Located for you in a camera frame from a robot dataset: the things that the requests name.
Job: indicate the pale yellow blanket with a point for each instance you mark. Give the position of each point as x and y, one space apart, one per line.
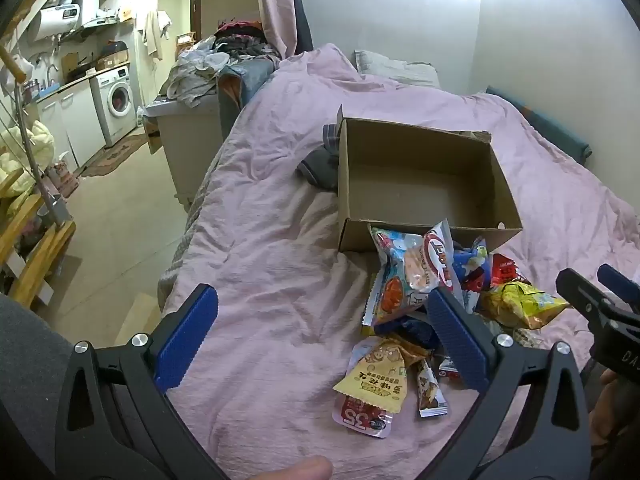
27 150

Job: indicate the brown floor rug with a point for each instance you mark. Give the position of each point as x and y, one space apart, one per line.
115 155

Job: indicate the hanging white towel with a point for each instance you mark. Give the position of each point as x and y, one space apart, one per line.
152 32

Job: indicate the person's grey clothing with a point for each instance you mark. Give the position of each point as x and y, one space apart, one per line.
25 385

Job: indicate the dark blue snack packet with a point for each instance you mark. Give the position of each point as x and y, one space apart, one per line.
405 327

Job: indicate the pink curtain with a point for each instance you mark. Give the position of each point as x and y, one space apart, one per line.
272 5

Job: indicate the pink blanket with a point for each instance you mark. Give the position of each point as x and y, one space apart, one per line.
275 210

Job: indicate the small brown white bar packet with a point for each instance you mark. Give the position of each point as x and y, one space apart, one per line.
430 390

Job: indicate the white and red pouch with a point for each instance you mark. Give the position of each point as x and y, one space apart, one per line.
357 417

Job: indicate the person's left hand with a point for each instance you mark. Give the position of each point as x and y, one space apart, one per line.
300 470

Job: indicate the person's right hand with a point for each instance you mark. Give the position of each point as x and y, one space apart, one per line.
612 395

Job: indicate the white storage chest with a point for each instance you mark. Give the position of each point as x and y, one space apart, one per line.
190 150

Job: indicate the wooden rack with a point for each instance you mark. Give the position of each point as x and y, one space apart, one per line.
35 260

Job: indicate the brown cardboard box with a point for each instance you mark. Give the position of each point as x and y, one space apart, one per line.
400 160

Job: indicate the teal cushion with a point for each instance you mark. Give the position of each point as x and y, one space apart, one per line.
550 130

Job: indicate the pile of white clothes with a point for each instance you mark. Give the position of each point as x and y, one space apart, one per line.
192 75

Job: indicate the white kitchen cabinet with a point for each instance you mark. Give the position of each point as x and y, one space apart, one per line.
70 120

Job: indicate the pale pillow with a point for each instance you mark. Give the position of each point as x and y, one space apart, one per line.
395 67

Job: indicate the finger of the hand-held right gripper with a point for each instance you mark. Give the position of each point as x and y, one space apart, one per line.
582 292
620 285

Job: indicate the blue-grey quilt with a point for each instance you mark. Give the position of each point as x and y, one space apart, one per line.
245 85

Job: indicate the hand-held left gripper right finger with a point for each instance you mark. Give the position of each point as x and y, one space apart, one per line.
452 335

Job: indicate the small red white packet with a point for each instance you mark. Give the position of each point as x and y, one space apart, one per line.
446 367

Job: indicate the white water heater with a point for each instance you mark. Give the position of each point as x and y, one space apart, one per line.
60 15

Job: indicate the yellow snack bag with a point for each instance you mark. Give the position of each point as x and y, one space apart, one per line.
520 305

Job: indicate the red snack packet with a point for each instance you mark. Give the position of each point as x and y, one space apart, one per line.
505 270

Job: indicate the beige cartoon snack packet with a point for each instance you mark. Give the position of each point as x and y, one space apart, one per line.
375 370

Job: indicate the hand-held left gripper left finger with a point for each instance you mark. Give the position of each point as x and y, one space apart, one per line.
192 320

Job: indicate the pale beige snack packet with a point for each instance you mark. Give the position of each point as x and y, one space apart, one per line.
525 337

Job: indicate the dark padded post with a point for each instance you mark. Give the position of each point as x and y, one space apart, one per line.
302 20

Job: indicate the white washing machine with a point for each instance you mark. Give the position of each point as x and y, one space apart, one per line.
112 105

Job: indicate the grey striped cloth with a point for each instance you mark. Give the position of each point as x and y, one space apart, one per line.
320 165

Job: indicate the pile of dark clothes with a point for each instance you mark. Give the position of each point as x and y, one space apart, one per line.
245 37

